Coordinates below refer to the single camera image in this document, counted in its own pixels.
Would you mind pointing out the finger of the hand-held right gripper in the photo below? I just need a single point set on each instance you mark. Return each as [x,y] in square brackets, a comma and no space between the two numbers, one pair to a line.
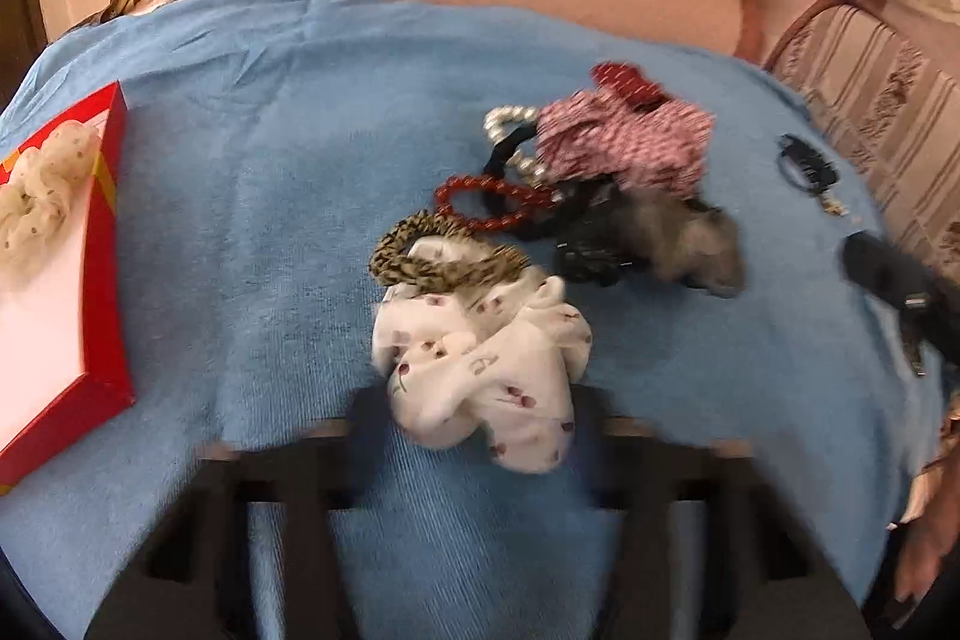
[877,265]

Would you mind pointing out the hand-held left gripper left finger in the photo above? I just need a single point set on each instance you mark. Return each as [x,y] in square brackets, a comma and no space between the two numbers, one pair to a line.
[369,445]

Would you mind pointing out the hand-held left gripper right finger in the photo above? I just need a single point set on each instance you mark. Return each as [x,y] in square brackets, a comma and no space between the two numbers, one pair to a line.
[592,460]

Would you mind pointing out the white cherry-print scrunchie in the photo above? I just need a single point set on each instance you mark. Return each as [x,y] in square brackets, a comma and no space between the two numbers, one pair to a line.
[480,370]

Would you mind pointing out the leopard print scrunchie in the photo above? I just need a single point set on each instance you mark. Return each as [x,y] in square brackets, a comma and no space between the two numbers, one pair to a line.
[409,269]

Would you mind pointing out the grey scrunchie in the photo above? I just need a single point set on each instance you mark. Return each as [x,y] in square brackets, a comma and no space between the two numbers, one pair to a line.
[675,235]

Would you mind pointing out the pink white patterned scrunchie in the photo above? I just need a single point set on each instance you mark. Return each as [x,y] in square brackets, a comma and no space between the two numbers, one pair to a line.
[645,145]

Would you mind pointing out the dark red dotted scrunchie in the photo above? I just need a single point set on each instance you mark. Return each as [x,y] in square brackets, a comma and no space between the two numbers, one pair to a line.
[626,81]

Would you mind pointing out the red shallow box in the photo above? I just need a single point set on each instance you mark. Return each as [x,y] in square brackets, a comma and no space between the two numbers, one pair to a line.
[45,340]

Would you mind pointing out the person's right hand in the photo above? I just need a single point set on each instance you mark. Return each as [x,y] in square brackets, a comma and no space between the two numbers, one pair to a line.
[926,535]

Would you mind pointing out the black hair clip with charm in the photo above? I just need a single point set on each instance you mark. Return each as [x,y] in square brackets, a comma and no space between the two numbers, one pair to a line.
[806,164]

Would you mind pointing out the striped floral seat cushion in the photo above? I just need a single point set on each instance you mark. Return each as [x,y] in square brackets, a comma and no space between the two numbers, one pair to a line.
[862,78]

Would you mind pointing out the black claw hair clip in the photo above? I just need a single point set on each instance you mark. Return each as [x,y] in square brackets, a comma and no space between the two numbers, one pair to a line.
[589,265]

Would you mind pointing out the blue blanket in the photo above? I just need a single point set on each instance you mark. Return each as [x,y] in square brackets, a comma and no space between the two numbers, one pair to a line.
[262,197]

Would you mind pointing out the cream dotted scrunchie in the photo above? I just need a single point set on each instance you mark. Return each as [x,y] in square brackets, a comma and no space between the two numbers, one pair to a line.
[45,175]

